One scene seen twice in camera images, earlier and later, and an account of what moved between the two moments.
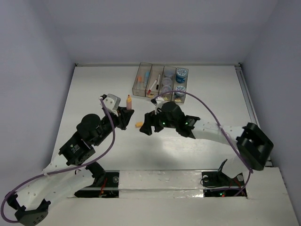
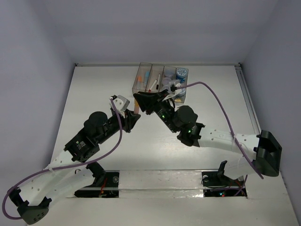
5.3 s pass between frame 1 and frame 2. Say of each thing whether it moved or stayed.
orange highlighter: moved
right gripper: moved
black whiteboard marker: stayed
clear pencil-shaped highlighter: stayed
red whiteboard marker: stayed
